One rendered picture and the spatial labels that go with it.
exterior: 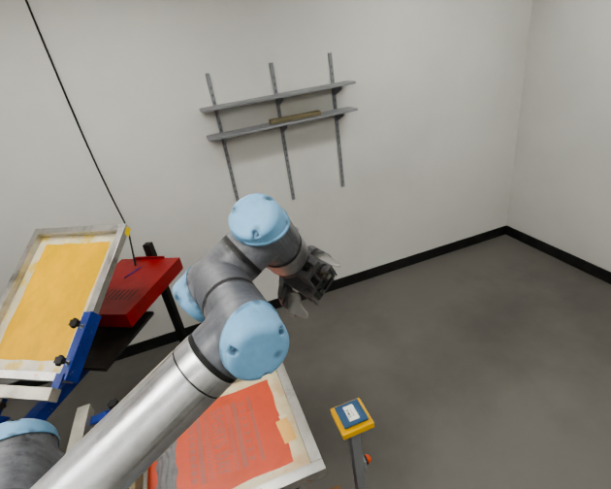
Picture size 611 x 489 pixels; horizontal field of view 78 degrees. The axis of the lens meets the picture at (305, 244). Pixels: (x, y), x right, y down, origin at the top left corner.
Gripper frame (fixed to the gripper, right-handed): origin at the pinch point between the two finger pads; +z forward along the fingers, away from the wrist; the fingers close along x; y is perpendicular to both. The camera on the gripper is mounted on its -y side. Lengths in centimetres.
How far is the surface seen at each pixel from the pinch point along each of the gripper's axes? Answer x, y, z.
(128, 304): -49, -127, 94
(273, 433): -46, -11, 75
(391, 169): 163, -91, 226
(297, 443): -43, -1, 73
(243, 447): -55, -16, 70
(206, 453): -65, -27, 67
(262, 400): -41, -25, 83
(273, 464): -52, -3, 68
